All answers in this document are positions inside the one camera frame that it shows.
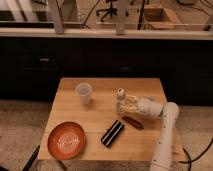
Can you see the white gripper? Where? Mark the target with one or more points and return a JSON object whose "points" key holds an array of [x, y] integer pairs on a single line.
{"points": [[146, 107]]}

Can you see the small white bottle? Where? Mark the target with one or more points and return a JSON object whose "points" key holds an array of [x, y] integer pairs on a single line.
{"points": [[121, 95]]}

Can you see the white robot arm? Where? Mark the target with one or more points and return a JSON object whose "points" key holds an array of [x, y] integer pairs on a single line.
{"points": [[162, 156]]}

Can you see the dark red flat object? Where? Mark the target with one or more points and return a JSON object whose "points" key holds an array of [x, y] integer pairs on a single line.
{"points": [[133, 122]]}

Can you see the black rectangular case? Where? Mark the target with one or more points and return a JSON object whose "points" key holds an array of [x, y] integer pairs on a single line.
{"points": [[112, 133]]}

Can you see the wooden table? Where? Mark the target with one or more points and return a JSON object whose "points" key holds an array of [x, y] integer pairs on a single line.
{"points": [[97, 116]]}

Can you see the translucent plastic cup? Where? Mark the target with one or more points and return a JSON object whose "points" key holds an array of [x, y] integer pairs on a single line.
{"points": [[84, 91]]}

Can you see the orange round plate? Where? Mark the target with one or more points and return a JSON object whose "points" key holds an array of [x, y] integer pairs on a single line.
{"points": [[66, 140]]}

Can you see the wooden box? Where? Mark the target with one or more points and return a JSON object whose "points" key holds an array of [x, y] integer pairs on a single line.
{"points": [[158, 17]]}

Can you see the black office chair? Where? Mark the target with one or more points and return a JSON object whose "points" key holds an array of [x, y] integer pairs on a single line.
{"points": [[110, 11]]}

